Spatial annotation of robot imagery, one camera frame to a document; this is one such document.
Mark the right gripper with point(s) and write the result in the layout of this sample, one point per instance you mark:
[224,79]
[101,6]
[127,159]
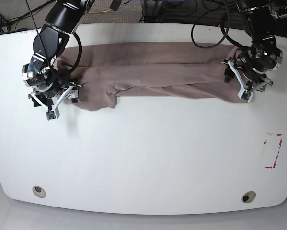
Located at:
[45,93]

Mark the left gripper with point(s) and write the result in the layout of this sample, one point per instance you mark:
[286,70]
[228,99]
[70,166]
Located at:
[247,70]

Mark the mauve T-shirt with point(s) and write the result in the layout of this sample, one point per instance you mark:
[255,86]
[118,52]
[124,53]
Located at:
[152,69]

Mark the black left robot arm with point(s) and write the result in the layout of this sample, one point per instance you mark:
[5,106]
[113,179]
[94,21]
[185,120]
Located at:
[263,54]

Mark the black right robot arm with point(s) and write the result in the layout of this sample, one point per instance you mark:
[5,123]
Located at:
[50,42]

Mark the red tape rectangle marking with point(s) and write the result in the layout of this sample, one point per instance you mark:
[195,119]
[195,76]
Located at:
[271,150]

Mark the white power strip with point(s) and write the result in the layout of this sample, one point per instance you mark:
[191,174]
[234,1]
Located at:
[282,9]

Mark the left table grommet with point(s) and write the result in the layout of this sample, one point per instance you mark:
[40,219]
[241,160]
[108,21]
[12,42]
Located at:
[39,192]

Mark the table grommet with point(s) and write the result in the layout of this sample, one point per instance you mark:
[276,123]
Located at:
[39,192]
[248,197]

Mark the right table grommet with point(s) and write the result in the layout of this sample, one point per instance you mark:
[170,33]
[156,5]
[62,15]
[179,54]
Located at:
[248,197]

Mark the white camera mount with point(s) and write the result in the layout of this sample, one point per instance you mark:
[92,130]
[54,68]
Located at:
[247,89]
[52,111]

